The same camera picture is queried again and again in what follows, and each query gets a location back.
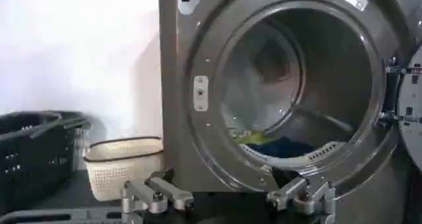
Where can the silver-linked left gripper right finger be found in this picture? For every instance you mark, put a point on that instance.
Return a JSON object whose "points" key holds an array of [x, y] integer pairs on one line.
{"points": [[287, 192]]}

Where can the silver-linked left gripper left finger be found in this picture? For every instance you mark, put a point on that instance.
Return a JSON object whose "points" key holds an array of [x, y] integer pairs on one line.
{"points": [[157, 199]]}

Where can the cream perforated laundry basket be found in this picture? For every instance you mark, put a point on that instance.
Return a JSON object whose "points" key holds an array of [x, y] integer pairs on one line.
{"points": [[122, 172]]}

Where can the dark blue garment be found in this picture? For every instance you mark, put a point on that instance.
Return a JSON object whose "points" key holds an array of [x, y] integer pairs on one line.
{"points": [[280, 148]]}

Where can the yellow-green garment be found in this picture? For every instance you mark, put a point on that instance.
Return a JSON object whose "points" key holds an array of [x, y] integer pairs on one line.
{"points": [[255, 137]]}

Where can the grey slotted basket rim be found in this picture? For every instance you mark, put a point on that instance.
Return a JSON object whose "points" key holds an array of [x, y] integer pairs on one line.
{"points": [[82, 213]]}

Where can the black plastic laundry basket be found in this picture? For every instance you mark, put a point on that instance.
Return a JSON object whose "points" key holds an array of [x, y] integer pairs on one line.
{"points": [[33, 156]]}

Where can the round dryer door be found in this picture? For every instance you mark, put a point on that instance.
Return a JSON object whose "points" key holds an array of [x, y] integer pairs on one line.
{"points": [[412, 100]]}

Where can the grey dryer with round opening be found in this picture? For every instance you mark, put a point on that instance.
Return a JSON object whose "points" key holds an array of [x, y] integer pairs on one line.
{"points": [[356, 21]]}

